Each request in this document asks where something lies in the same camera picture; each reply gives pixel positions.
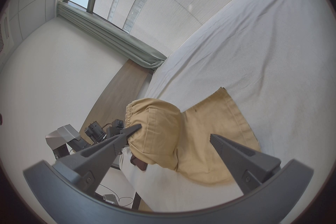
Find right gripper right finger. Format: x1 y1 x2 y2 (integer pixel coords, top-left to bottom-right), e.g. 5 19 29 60
211 134 282 195

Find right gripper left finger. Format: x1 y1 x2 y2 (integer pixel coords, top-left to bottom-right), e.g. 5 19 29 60
55 134 126 194

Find tan shorts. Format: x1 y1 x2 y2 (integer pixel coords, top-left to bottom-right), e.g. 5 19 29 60
125 87 261 186

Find bed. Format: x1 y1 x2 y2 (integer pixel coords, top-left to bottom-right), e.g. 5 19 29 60
85 0 336 213

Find brown garment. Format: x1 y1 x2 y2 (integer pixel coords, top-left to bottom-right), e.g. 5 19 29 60
130 155 147 171

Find grey-green curtain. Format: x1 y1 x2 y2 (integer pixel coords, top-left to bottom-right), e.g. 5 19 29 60
56 1 168 69

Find white ceiling air vent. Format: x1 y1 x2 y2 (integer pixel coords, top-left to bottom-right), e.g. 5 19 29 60
0 10 13 55

